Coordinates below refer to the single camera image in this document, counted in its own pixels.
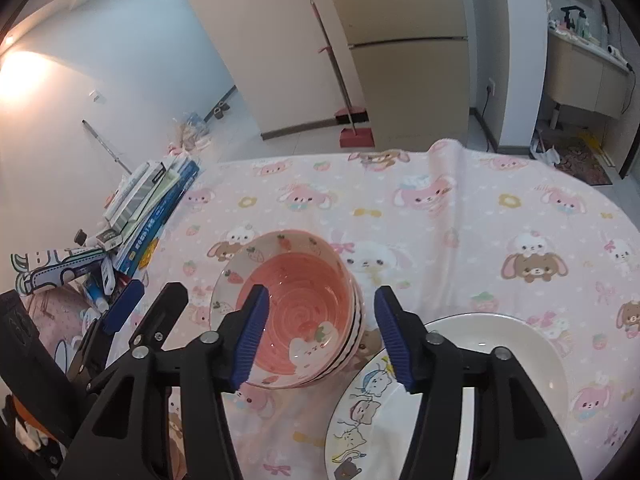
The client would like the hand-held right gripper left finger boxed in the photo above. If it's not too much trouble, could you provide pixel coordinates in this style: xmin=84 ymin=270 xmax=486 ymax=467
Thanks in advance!
xmin=57 ymin=284 xmax=271 ymax=480

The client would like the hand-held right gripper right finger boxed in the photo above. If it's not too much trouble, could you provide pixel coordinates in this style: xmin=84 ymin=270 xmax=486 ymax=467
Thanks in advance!
xmin=374 ymin=285 xmax=583 ymax=480

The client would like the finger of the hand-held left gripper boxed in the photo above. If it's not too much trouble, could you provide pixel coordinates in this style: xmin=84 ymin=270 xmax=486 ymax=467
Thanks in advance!
xmin=66 ymin=279 xmax=146 ymax=387
xmin=86 ymin=282 xmax=190 ymax=392

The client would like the white cartoon print plate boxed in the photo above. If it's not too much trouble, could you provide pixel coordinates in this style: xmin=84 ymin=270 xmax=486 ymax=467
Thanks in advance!
xmin=324 ymin=312 xmax=572 ymax=480

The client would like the pink strawberry print bowl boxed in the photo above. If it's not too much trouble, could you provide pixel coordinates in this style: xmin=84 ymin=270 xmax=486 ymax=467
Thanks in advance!
xmin=209 ymin=230 xmax=359 ymax=389

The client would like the small white blue bottle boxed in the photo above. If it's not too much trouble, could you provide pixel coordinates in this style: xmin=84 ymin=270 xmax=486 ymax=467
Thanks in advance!
xmin=85 ymin=264 xmax=117 ymax=314

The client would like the stack of books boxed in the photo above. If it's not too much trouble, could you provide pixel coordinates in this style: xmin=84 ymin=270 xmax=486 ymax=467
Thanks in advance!
xmin=102 ymin=152 xmax=202 ymax=279

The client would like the pink cartoon printed tablecloth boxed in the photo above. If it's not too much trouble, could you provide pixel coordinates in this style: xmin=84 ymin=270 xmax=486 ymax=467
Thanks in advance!
xmin=30 ymin=139 xmax=640 ymax=480

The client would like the pack of plastic bottles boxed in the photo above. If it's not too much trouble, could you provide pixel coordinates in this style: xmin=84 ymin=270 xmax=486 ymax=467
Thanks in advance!
xmin=172 ymin=111 xmax=211 ymax=154

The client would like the red dustpan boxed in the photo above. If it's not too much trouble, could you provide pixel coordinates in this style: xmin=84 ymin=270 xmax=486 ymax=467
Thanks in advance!
xmin=338 ymin=121 xmax=376 ymax=149

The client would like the patterned floor mat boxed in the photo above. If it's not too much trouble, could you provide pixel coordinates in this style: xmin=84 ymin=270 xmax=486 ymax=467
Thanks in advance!
xmin=539 ymin=132 xmax=614 ymax=186

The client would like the red broom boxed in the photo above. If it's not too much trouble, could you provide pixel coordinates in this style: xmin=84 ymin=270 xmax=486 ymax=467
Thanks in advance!
xmin=308 ymin=0 xmax=369 ymax=127

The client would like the beige vanity cabinet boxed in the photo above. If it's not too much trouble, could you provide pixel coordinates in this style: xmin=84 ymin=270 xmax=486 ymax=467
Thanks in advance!
xmin=542 ymin=27 xmax=632 ymax=119

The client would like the beige refrigerator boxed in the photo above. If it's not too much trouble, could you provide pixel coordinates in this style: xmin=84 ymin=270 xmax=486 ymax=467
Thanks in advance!
xmin=315 ymin=0 xmax=471 ymax=142

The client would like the white hair dryer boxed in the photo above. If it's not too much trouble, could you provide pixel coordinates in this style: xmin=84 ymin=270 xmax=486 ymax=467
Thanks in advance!
xmin=606 ymin=44 xmax=635 ymax=72

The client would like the metal handled mop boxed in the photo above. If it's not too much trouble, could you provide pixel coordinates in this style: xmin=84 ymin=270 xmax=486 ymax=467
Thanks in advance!
xmin=81 ymin=119 xmax=134 ymax=174

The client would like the black power cable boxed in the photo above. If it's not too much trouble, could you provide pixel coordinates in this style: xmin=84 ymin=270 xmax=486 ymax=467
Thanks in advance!
xmin=480 ymin=91 xmax=496 ymax=152

